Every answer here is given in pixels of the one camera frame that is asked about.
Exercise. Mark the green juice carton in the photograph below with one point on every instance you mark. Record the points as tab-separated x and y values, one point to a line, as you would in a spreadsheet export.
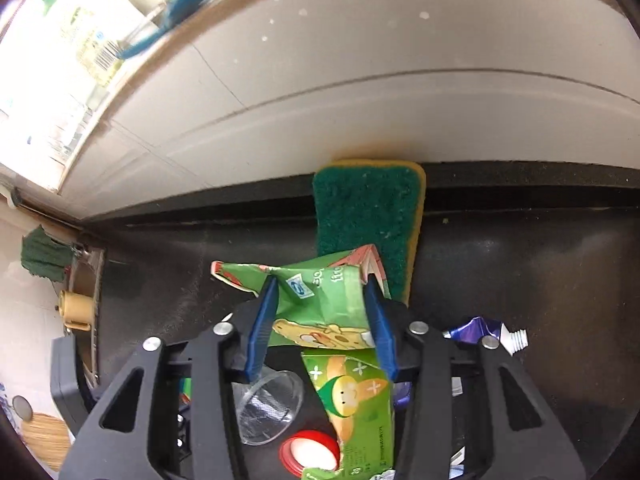
325	300

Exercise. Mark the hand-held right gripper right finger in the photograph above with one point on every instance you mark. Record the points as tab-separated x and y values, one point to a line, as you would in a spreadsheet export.
381	332

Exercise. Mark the beige plastic object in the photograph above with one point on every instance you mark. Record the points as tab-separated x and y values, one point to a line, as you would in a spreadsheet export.
75	310

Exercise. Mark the green yellow scouring sponge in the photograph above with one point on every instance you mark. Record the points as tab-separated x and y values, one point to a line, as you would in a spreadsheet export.
365	205

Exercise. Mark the clear plastic cup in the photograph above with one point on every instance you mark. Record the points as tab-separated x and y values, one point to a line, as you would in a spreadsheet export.
270	405

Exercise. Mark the green cloth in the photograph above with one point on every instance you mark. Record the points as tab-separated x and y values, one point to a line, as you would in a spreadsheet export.
42	255

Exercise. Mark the purple squeezed tube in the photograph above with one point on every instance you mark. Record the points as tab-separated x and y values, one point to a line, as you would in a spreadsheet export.
475	332

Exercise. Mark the metal sink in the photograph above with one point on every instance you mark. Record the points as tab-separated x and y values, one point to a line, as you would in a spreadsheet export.
95	280

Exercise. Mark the green capped clear bottle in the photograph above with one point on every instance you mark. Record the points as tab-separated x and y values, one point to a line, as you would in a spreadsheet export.
75	25

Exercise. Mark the red plastic lid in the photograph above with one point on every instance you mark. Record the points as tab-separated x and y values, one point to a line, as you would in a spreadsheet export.
285	455

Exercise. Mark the woven mat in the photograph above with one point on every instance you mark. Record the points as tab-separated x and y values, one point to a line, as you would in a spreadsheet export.
47	440

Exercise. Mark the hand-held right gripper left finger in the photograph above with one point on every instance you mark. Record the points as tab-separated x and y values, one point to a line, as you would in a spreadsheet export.
262	332

